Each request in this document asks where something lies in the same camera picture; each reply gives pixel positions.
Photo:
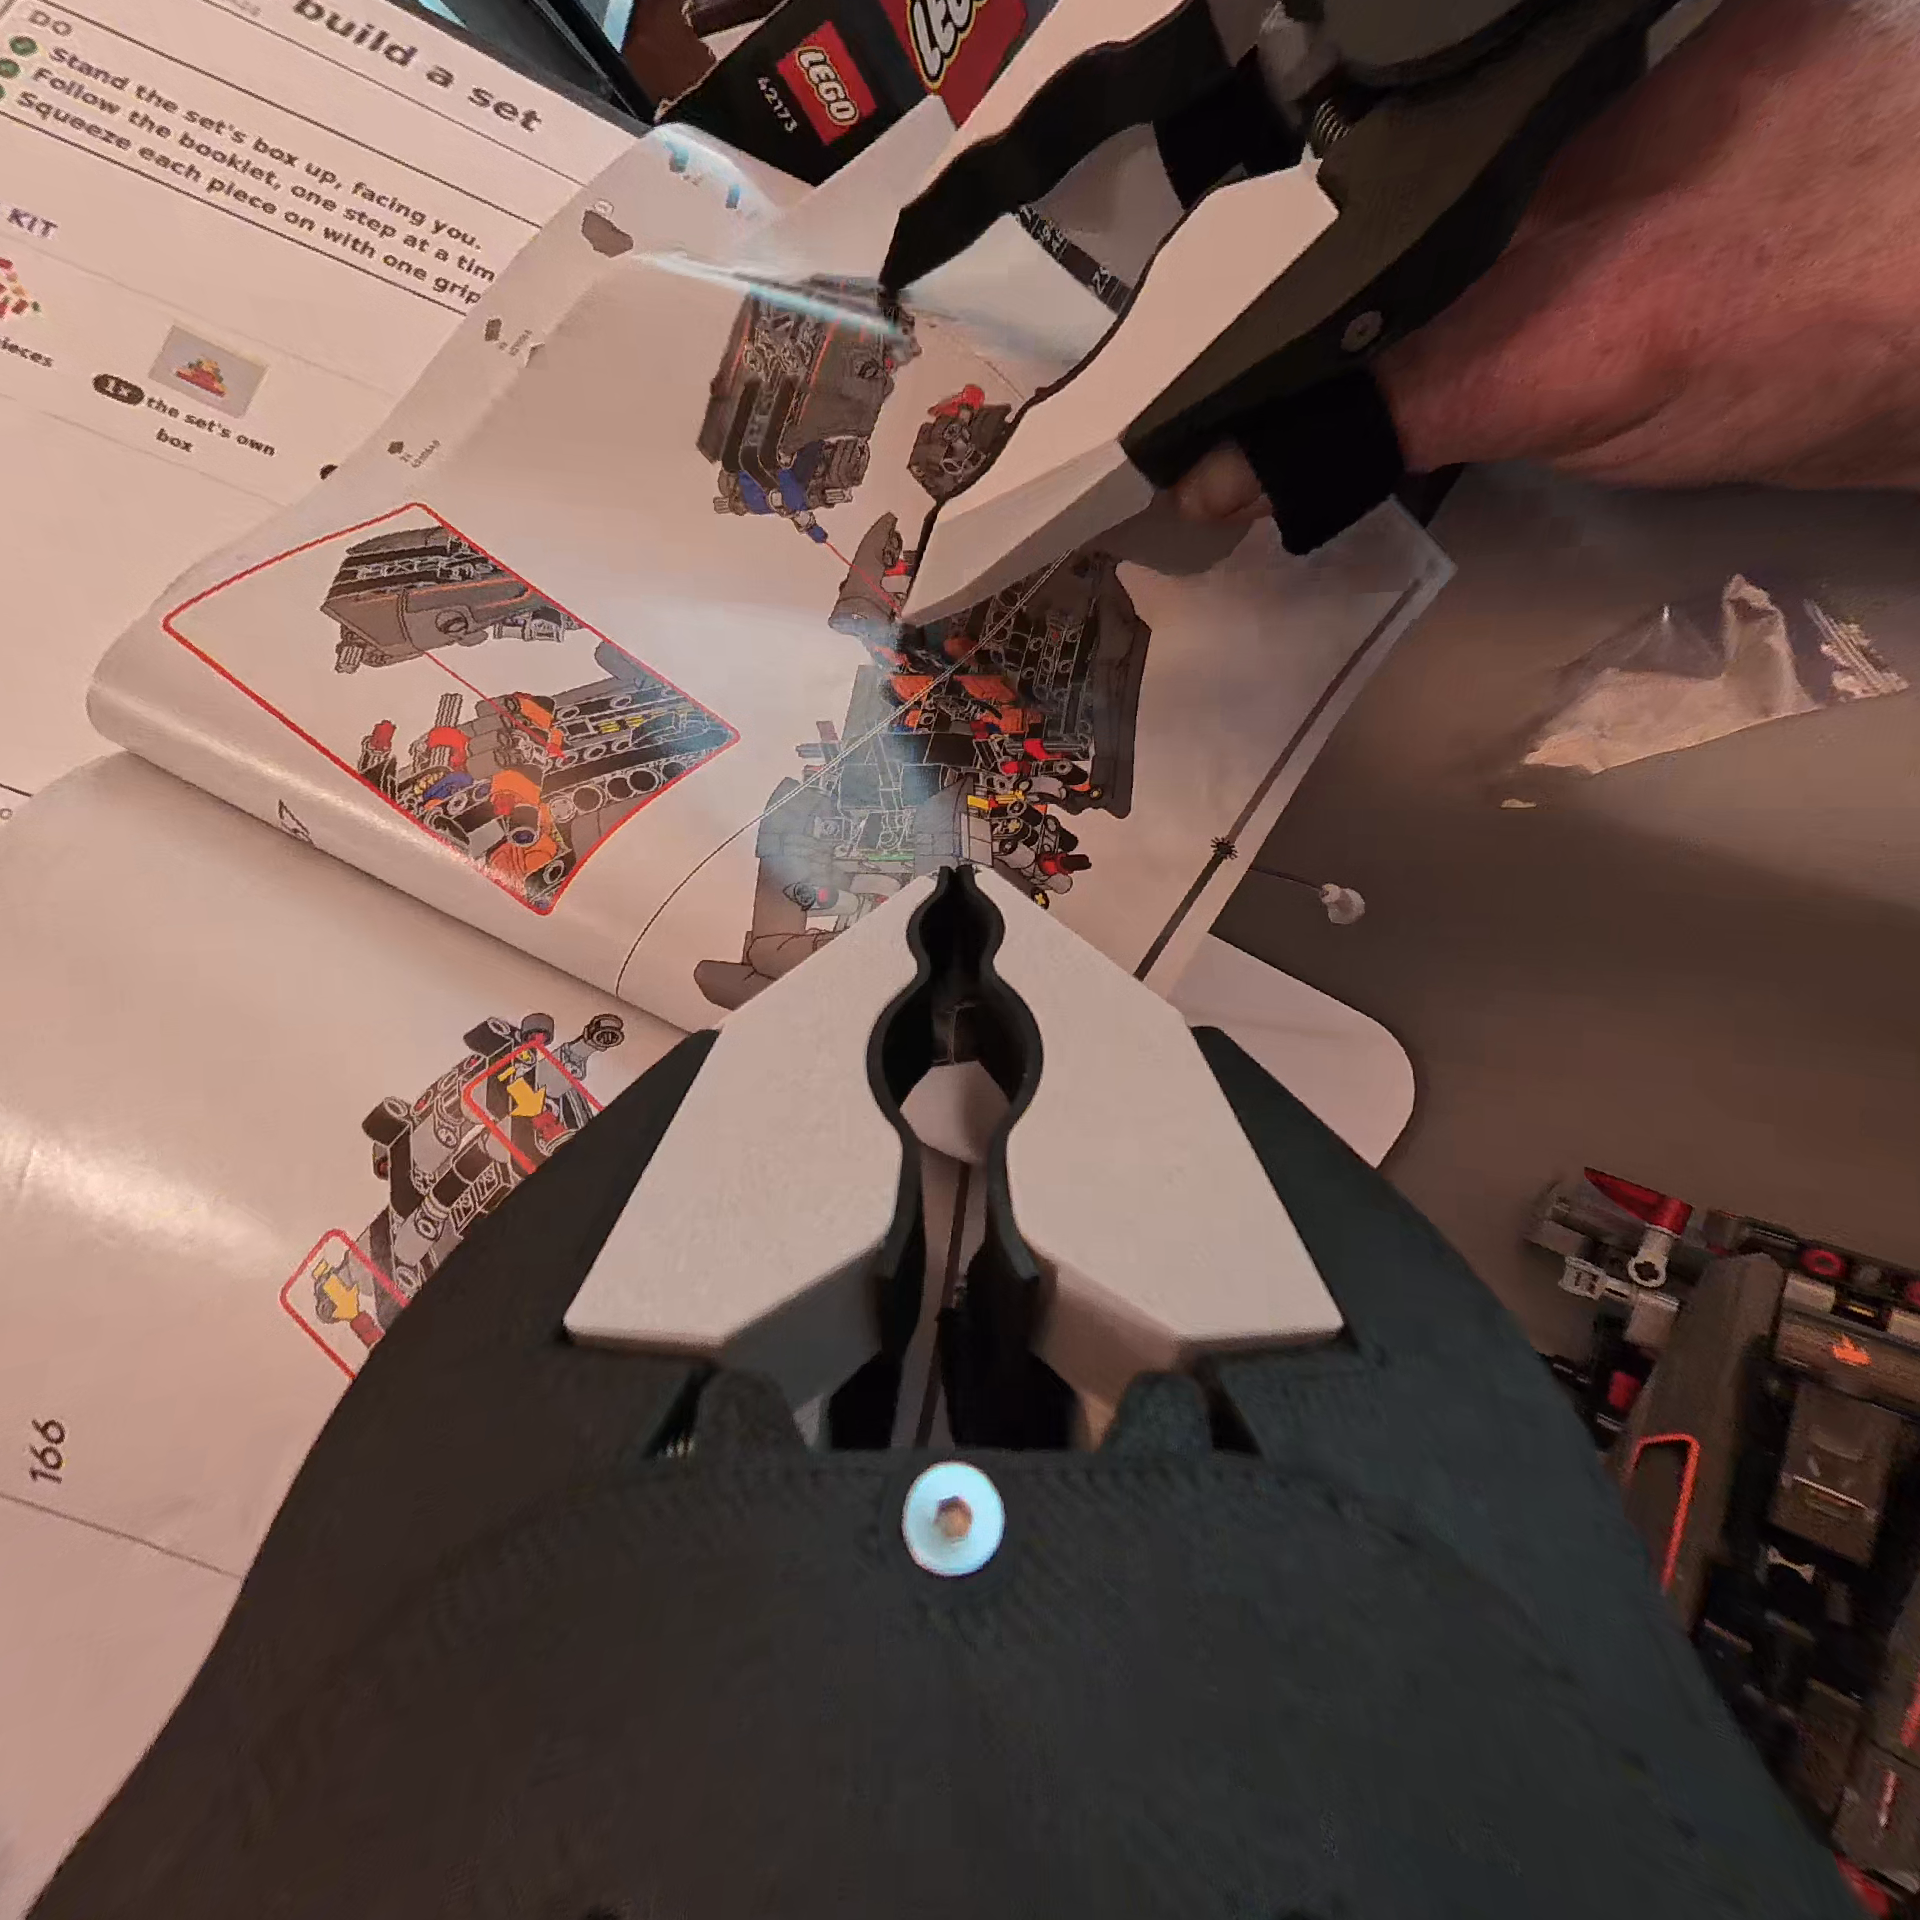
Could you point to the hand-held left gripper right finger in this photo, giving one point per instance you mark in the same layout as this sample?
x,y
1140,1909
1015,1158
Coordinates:
x,y
1170,1184

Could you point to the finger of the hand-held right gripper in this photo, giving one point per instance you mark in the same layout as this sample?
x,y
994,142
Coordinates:
x,y
1079,89
1140,389

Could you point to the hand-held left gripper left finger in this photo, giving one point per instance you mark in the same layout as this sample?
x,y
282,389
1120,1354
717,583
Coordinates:
x,y
749,1184

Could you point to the lego instruction booklet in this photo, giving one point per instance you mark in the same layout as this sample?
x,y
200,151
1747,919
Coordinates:
x,y
599,449

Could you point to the lego car model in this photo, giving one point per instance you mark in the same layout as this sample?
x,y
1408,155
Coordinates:
x,y
1770,1424

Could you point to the lego set box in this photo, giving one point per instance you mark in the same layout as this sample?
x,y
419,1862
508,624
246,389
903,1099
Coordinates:
x,y
810,89

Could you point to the person's right hand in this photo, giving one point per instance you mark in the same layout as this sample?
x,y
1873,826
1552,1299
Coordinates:
x,y
1679,299

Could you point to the white booklet stand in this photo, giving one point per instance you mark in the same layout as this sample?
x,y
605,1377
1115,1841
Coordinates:
x,y
1320,1049

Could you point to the clear plastic bag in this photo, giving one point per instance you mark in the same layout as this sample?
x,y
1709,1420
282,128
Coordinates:
x,y
1679,690

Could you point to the printed instruction sheet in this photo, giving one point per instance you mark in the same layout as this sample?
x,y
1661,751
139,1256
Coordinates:
x,y
225,224

